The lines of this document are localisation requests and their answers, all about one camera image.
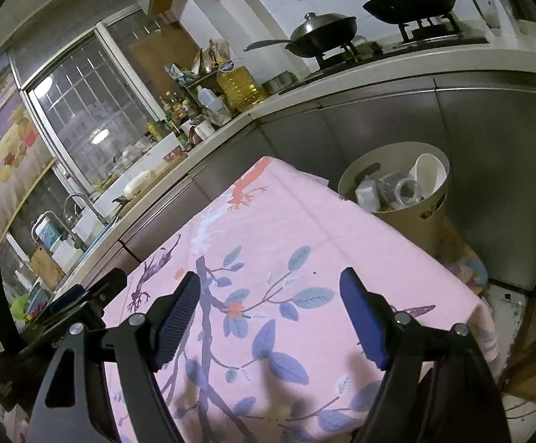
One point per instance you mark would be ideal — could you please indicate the pile of food packets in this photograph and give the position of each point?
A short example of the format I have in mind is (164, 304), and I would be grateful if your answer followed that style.
(203, 62)

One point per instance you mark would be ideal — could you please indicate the barred window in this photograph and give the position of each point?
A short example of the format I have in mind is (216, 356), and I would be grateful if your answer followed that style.
(92, 106)

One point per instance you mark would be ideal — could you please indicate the white milk carton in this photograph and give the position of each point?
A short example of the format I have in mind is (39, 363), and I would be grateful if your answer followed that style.
(367, 194)

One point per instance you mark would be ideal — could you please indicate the blue white detergent container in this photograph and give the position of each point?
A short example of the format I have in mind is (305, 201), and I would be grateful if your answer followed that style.
(50, 234)

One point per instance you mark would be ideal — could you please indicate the row of condiment bottles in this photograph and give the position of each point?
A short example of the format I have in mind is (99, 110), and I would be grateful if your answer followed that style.
(175, 110)

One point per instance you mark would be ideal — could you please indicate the large cooking oil bottle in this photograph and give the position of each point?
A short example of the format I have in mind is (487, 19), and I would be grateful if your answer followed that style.
(240, 85)

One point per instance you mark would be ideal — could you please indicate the black frying pan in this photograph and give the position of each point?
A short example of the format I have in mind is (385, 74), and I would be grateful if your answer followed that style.
(410, 2)

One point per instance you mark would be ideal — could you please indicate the gas stove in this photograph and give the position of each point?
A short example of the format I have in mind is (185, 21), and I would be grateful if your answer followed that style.
(374, 54)

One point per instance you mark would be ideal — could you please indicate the white mug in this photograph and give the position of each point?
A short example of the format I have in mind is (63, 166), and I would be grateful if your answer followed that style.
(204, 131)

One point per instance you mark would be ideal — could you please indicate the black wok with lid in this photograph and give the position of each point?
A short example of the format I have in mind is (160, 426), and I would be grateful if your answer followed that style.
(323, 32)

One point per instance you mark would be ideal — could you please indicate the green plastic item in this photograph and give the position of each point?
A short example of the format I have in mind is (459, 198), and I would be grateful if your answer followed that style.
(19, 307)

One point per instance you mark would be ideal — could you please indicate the red white bowl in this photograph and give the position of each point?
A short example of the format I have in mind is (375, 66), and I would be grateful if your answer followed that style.
(173, 154)

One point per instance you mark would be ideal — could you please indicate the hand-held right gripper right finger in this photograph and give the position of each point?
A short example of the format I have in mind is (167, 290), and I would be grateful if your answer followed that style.
(362, 316)

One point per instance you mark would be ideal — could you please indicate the white plastic jug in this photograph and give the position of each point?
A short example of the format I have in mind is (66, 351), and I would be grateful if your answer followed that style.
(215, 106)

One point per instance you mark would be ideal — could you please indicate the wall poster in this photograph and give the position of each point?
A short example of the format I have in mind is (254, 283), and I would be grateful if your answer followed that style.
(5, 147)

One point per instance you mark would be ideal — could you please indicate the steel kitchen counter cabinet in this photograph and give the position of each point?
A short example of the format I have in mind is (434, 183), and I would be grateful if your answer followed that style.
(480, 147)

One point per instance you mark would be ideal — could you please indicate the steel pot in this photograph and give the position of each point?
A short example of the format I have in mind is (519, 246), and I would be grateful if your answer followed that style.
(279, 83)

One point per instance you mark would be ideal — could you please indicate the beige trash bin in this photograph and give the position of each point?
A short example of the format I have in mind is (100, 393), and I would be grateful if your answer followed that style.
(401, 230)

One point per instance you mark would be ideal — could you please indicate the clear plastic bottle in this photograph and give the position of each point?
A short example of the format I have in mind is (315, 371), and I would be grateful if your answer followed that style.
(406, 191)

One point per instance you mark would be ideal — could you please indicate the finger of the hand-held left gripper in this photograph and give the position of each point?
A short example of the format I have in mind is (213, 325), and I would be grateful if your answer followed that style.
(67, 300)

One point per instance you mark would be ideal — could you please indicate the flat wooden cutting board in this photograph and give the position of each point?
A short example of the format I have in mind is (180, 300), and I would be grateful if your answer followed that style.
(166, 168)

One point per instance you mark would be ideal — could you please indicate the colourful floor mat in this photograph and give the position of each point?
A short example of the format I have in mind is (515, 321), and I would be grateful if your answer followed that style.
(466, 267)

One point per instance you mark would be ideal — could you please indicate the upright wooden cutting board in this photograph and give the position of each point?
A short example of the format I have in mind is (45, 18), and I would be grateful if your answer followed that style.
(46, 267)

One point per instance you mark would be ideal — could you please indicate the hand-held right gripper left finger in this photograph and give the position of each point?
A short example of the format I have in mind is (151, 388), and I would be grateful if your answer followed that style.
(178, 318)

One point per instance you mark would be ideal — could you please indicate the white radish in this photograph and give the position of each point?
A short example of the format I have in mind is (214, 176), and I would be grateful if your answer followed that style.
(138, 182)

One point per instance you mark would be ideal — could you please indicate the pink floral tablecloth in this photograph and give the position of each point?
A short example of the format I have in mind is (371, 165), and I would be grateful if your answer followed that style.
(295, 221)

